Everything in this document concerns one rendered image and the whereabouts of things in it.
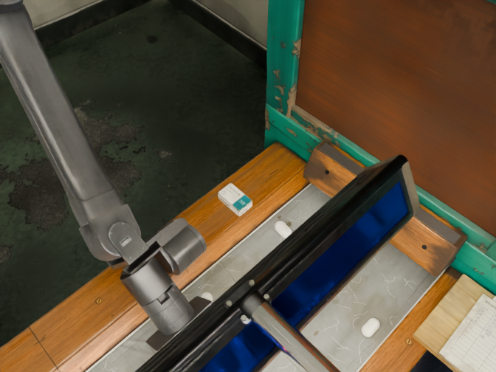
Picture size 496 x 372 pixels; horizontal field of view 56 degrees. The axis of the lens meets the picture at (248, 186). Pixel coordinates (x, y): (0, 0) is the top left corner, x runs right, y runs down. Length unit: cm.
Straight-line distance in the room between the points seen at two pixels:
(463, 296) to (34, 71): 74
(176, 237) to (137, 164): 133
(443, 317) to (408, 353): 8
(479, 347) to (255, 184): 47
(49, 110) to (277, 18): 39
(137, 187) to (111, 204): 128
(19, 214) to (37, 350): 122
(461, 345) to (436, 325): 4
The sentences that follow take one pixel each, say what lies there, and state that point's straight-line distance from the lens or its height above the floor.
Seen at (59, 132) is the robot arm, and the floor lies 105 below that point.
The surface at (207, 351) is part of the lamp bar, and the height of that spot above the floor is 111.
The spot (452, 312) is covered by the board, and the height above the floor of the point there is 78.
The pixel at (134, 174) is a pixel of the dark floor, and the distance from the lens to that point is 198.
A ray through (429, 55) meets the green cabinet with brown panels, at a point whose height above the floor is 111.
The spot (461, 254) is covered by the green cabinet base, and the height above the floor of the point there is 81.
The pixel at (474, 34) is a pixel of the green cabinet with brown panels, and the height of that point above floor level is 116.
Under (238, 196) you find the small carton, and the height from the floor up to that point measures 79.
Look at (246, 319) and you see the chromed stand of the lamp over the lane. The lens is 42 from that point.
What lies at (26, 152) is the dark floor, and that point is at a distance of 222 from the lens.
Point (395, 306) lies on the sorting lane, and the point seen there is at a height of 74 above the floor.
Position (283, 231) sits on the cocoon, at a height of 76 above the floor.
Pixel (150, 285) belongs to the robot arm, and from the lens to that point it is 67.
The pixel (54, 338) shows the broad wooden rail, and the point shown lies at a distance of 84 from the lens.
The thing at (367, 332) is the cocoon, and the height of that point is 76.
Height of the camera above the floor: 150
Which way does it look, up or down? 53 degrees down
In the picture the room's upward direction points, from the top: 1 degrees counter-clockwise
